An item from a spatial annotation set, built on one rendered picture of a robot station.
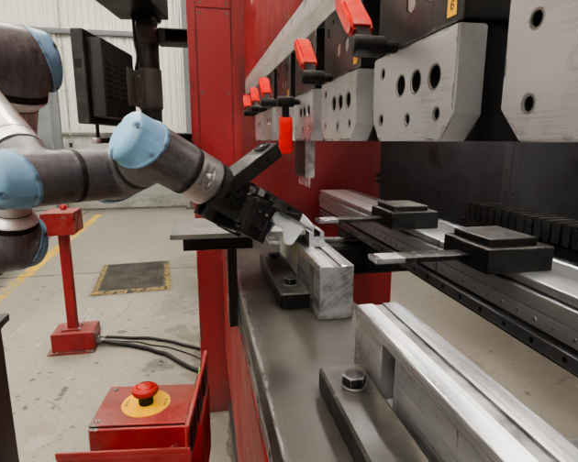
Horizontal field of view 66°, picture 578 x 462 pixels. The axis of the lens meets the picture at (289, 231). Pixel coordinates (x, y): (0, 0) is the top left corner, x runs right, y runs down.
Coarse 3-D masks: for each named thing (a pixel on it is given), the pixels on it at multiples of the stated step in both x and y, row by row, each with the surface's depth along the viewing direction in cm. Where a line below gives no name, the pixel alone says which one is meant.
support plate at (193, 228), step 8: (176, 224) 95; (184, 224) 95; (192, 224) 95; (200, 224) 95; (208, 224) 95; (176, 232) 87; (184, 232) 87; (192, 232) 87; (200, 232) 87; (208, 232) 87; (216, 232) 87; (224, 232) 87; (272, 232) 88; (280, 232) 88; (304, 232) 89
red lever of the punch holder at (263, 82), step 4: (260, 80) 100; (264, 80) 100; (268, 80) 101; (260, 84) 100; (264, 84) 99; (268, 84) 99; (260, 88) 100; (264, 88) 98; (268, 88) 98; (264, 92) 98; (268, 92) 98; (264, 96) 97; (268, 96) 97; (264, 100) 95; (268, 100) 96; (272, 100) 96; (264, 104) 96; (268, 104) 96; (272, 104) 96
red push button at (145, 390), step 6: (138, 384) 68; (144, 384) 68; (150, 384) 68; (156, 384) 69; (132, 390) 67; (138, 390) 67; (144, 390) 66; (150, 390) 67; (156, 390) 67; (138, 396) 66; (144, 396) 66; (150, 396) 67; (144, 402) 67; (150, 402) 68
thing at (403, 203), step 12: (384, 204) 102; (396, 204) 99; (408, 204) 99; (420, 204) 99; (348, 216) 101; (360, 216) 101; (372, 216) 101; (384, 216) 99; (396, 216) 96; (408, 216) 96; (420, 216) 97; (432, 216) 97; (396, 228) 96; (408, 228) 97; (420, 228) 98
